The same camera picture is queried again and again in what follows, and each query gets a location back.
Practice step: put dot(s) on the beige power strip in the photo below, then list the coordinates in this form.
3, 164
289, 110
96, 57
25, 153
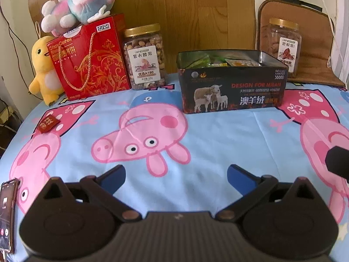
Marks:
6, 113

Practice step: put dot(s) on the printed blanket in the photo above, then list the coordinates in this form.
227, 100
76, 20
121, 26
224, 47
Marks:
204, 147

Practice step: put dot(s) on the pink and blue plush toy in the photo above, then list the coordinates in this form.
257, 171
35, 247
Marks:
79, 2

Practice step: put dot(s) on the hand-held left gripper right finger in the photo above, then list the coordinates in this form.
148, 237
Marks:
237, 178

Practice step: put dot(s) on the orange snack packet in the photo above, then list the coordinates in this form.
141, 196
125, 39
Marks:
242, 62

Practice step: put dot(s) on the small red packet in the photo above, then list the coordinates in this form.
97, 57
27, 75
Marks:
48, 124

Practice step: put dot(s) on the red gift box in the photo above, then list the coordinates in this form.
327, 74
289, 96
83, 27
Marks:
90, 60

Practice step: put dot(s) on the yellow duck plush toy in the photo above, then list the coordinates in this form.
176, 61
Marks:
43, 71

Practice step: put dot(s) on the smartphone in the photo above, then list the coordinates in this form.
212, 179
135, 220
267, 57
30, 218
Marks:
8, 215

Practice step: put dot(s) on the black tin box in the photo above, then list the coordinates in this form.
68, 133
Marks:
234, 92

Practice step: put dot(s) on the nut jar with gold lid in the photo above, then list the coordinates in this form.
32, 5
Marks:
144, 60

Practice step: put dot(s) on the wooden headboard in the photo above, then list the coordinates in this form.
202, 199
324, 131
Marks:
190, 13

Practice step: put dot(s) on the brown seat cushion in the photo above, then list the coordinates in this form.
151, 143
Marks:
316, 46

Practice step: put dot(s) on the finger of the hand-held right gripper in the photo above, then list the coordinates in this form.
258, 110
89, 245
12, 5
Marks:
339, 161

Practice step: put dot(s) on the pecan jar with gold lid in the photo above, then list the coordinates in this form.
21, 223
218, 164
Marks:
283, 46

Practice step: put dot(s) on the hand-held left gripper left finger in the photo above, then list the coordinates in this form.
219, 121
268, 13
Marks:
114, 180

